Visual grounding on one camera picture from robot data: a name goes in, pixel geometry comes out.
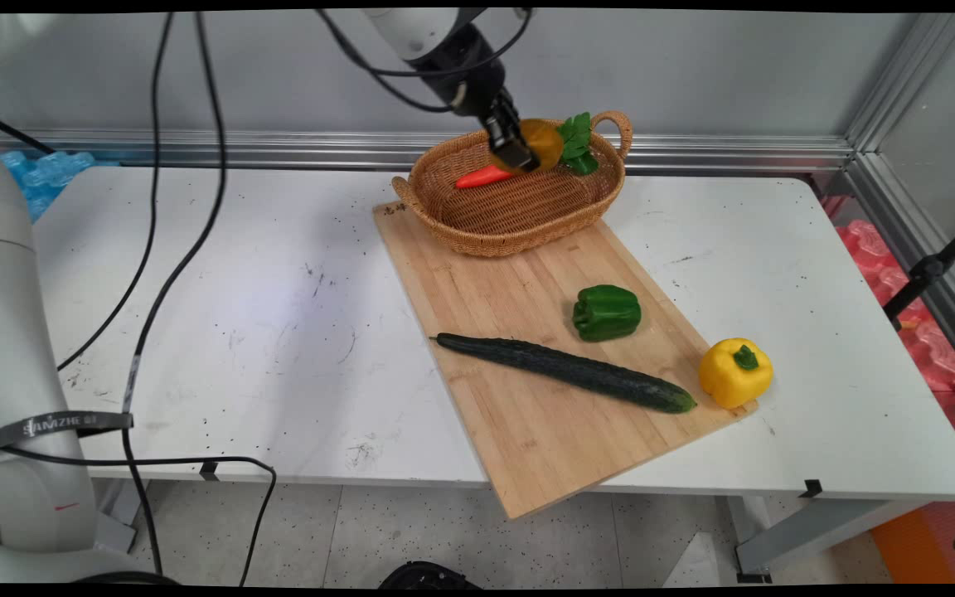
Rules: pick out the woven wicker basket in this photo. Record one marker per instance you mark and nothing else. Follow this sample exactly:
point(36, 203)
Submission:
point(498, 220)

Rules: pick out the upright aluminium frame post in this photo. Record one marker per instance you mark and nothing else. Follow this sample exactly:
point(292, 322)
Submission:
point(908, 79)

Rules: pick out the horizontal aluminium frame rail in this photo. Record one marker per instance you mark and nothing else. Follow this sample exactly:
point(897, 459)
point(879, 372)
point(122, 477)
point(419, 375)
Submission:
point(278, 149)

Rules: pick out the green toy bell pepper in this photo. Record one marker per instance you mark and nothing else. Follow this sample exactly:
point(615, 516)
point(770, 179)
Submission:
point(608, 313)

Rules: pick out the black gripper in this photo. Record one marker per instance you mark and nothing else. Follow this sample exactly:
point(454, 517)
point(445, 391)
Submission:
point(465, 70)

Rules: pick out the white table leg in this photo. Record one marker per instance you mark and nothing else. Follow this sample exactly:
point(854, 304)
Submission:
point(117, 514)
point(817, 531)

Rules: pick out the brown yellow toy potato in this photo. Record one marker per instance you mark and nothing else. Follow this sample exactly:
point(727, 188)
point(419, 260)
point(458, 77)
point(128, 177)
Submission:
point(542, 143)

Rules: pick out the dark green toy cucumber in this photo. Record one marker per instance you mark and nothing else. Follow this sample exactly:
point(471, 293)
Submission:
point(564, 371)

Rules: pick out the yellow toy bell pepper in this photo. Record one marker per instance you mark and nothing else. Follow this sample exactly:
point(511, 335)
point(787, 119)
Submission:
point(734, 377)

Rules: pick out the blue foam mat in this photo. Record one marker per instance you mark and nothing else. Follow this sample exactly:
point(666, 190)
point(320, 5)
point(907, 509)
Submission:
point(50, 170)

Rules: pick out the wooden cutting board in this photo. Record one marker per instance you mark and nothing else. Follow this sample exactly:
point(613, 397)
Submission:
point(544, 431)

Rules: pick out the black tape mark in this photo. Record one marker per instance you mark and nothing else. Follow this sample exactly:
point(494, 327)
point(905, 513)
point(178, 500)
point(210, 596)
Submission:
point(209, 469)
point(811, 488)

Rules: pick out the side aluminium frame rail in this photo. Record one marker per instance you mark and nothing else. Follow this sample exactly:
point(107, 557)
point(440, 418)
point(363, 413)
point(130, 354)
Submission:
point(917, 240)

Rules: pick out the black tripod stand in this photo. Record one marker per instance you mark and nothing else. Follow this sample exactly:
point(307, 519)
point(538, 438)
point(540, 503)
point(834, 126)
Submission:
point(929, 269)

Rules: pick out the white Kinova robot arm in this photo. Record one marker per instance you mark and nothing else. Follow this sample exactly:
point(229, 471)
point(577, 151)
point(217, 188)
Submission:
point(13, 332)

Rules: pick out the black round floor object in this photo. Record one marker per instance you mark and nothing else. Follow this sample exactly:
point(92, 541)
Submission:
point(428, 576)

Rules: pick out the orange toy carrot green leaves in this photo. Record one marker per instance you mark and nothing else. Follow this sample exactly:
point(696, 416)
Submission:
point(482, 176)

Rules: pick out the pink foam mat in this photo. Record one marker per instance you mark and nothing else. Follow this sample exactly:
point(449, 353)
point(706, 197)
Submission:
point(925, 340)

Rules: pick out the orange floor mat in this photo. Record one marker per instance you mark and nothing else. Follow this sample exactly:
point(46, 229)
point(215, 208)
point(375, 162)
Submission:
point(917, 547)

